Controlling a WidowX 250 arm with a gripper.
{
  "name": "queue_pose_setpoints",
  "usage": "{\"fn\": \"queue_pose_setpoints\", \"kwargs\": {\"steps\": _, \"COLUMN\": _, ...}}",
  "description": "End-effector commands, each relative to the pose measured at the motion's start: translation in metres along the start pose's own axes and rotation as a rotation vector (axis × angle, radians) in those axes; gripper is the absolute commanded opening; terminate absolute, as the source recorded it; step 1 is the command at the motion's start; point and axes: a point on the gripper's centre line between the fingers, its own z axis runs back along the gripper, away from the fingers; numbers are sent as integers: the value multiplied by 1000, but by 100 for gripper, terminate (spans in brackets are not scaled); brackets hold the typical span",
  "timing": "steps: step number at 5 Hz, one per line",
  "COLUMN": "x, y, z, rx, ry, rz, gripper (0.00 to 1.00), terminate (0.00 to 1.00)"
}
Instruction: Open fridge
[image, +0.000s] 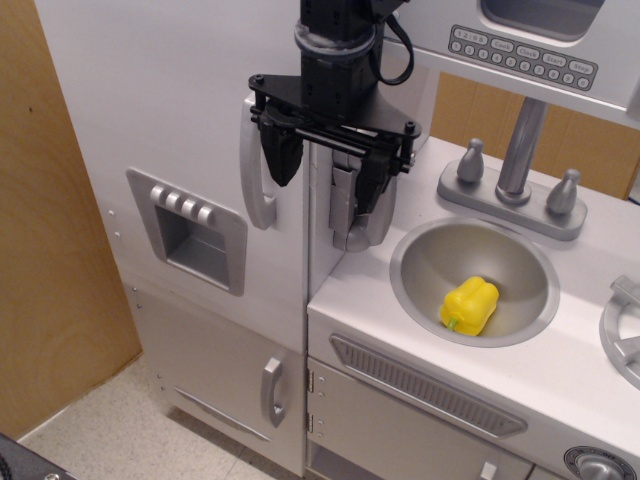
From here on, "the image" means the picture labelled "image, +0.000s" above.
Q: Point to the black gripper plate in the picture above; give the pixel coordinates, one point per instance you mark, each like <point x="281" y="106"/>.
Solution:
<point x="336" y="102"/>

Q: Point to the silver fridge handle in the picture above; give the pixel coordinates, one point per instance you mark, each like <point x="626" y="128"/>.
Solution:
<point x="261" y="208"/>

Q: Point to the white fridge door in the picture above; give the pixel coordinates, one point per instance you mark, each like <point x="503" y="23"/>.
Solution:
<point x="158" y="86"/>

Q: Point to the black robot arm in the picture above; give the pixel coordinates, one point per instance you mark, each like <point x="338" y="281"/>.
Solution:
<point x="346" y="28"/>

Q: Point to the silver toy phone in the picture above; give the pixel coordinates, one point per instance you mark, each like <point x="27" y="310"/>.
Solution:
<point x="355" y="232"/>

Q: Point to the silver sink bowl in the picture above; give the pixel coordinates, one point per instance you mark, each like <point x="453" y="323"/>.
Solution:
<point x="435" y="258"/>

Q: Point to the silver left tap knob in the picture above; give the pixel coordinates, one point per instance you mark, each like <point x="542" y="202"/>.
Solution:
<point x="471" y="166"/>

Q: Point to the silver tap knob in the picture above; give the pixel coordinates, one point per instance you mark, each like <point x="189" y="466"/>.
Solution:
<point x="563" y="197"/>
<point x="471" y="166"/>

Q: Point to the silver ice dispenser panel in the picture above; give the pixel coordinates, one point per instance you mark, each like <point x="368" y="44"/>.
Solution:
<point x="190" y="233"/>

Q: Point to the silver faucet spout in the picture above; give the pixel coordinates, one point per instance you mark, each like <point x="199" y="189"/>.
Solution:
<point x="511" y="186"/>

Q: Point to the yellow toy bell pepper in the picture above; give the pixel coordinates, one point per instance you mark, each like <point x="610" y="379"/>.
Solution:
<point x="467" y="308"/>

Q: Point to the grey faucet base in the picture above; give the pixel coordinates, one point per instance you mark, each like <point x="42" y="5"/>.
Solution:
<point x="533" y="214"/>

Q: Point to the silver vent grille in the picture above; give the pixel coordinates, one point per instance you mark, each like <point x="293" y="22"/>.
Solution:
<point x="427" y="390"/>

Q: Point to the silver right tap knob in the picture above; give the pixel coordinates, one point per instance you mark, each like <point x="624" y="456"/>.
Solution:
<point x="563" y="197"/>

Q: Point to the white lower freezer door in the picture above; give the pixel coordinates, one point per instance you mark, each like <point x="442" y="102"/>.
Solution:
<point x="210" y="368"/>

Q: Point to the cardboard backing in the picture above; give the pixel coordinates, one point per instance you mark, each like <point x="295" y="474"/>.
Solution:
<point x="606" y="153"/>

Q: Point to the white oven door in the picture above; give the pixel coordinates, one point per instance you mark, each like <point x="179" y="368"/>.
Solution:
<point x="360" y="432"/>

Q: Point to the toy microwave with keypad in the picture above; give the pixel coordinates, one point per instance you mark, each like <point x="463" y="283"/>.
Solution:
<point x="581" y="55"/>

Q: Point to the wooden board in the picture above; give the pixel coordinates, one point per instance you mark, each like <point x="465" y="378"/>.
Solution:
<point x="65" y="323"/>

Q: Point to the silver stove burner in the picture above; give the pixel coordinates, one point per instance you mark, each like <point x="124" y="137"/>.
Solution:
<point x="622" y="352"/>

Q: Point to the grey oven control knob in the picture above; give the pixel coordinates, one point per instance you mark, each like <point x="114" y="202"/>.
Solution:
<point x="591" y="463"/>

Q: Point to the black case corner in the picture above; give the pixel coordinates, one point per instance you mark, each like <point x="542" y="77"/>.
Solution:
<point x="18" y="462"/>

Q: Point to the silver lower door handle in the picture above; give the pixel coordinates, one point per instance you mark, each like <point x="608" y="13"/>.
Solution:
<point x="270" y="408"/>

